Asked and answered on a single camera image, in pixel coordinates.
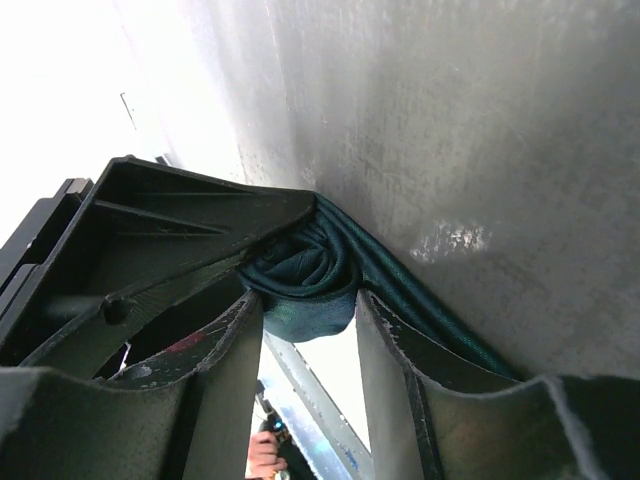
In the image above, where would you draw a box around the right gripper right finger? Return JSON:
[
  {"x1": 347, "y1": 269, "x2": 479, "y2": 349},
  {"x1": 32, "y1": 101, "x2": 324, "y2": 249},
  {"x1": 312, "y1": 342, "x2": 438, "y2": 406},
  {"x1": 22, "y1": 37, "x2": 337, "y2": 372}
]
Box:
[{"x1": 356, "y1": 290, "x2": 639, "y2": 479}]

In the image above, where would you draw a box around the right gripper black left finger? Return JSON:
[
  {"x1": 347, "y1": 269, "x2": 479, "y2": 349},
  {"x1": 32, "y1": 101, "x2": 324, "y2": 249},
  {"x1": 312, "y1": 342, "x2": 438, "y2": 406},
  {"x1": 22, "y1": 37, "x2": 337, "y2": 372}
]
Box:
[{"x1": 1, "y1": 292, "x2": 263, "y2": 479}]

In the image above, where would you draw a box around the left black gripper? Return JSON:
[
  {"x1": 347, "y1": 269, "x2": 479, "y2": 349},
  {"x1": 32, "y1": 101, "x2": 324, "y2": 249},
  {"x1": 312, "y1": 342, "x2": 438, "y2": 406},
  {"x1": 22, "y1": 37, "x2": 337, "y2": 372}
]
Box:
[{"x1": 1, "y1": 156, "x2": 315, "y2": 370}]

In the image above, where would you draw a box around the dark teal necktie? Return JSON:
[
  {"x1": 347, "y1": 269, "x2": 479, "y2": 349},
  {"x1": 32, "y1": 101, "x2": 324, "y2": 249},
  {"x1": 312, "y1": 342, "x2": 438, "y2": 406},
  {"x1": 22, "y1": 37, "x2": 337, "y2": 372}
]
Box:
[{"x1": 240, "y1": 195, "x2": 519, "y2": 380}]

